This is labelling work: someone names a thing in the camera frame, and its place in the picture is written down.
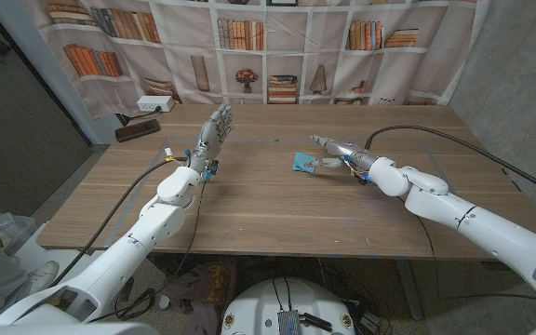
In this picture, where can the dark wooden door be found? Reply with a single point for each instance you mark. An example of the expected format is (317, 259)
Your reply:
(12, 130)

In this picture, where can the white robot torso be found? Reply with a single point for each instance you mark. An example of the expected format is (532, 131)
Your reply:
(258, 307)

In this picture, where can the clear plastic container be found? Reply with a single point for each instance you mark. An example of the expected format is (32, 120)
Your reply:
(7, 228)

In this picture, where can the grey finned electronics box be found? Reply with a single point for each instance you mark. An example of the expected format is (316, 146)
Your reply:
(289, 323)

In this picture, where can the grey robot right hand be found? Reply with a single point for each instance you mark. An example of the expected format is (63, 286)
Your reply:
(349, 151)

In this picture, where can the small blue cloth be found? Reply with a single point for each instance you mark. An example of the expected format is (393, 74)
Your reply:
(301, 160)

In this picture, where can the printed bookshelf backdrop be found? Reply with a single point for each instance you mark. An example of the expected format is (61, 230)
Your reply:
(296, 51)

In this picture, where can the black TV remote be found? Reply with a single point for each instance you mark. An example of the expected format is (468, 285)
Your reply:
(137, 130)

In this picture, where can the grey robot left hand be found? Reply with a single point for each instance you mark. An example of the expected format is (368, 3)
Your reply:
(210, 139)

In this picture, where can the white power strip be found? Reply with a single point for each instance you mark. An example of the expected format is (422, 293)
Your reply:
(155, 103)

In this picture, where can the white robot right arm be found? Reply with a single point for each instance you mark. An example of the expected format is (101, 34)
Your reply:
(482, 230)

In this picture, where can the brown cloth on floor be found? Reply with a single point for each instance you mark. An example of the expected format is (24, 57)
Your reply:
(203, 290)

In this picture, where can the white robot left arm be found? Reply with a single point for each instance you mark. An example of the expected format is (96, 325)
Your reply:
(124, 253)

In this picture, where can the white shoe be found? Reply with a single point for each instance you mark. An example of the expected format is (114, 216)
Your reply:
(42, 277)

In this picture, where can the grey table leg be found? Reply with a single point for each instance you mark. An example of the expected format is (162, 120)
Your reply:
(407, 288)

